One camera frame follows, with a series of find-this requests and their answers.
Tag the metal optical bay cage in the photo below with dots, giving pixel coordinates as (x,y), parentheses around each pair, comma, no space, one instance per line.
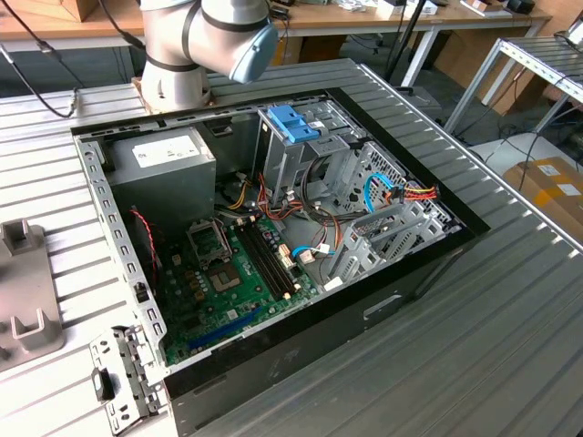
(282,168)

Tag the brown cardboard sheet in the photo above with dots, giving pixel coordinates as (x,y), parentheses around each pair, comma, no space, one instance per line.
(460,50)

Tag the black RAM slot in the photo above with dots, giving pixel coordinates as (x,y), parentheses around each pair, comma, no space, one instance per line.
(256,260)
(269,257)
(262,259)
(276,255)

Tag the grey parts rack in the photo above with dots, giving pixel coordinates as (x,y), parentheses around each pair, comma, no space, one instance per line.
(27,282)

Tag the green motherboard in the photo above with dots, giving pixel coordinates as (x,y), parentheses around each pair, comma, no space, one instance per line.
(246,305)

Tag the black tripod pole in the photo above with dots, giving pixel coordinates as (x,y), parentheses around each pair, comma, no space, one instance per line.
(403,41)

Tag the small black desk device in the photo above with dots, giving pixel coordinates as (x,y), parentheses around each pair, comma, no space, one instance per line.
(521,5)

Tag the metal disk bay cage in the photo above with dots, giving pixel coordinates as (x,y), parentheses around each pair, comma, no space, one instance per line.
(360,261)

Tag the black case fan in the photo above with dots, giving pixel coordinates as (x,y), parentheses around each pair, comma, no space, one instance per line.
(146,259)

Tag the blue plastic bay latch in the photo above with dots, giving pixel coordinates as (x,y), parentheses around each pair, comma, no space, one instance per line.
(291,125)

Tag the brown cardboard box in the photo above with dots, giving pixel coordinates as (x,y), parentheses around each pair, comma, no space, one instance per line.
(546,200)

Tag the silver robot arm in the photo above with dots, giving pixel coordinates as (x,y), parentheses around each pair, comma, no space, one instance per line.
(173,45)

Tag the thin metal locking lever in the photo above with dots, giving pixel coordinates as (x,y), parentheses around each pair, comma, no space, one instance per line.
(226,241)

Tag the blue expansion slot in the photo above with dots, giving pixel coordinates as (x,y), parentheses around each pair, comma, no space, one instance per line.
(228,328)

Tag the wooden desk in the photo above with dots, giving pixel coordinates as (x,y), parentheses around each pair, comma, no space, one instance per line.
(341,18)

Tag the black open PC case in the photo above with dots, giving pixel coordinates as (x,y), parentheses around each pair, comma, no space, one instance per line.
(319,337)

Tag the CPU socket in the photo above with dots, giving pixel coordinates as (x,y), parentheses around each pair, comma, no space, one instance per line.
(224,280)

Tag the grey power supply box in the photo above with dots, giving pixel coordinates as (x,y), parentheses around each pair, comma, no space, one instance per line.
(164,191)

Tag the wooden box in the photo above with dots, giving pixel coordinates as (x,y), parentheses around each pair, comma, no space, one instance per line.
(86,9)

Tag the metal hinged slot bracket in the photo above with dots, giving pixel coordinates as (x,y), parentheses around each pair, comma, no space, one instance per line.
(132,364)

